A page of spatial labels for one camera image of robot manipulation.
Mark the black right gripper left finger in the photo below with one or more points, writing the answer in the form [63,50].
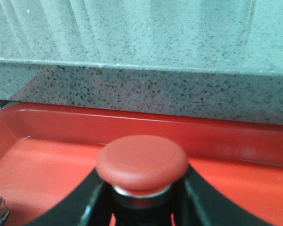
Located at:
[82,207]

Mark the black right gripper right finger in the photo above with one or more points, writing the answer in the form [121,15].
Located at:
[198,203]

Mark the red plastic bin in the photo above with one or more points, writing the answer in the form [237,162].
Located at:
[46,151]

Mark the right grey stone counter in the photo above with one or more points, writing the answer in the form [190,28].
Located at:
[220,59]

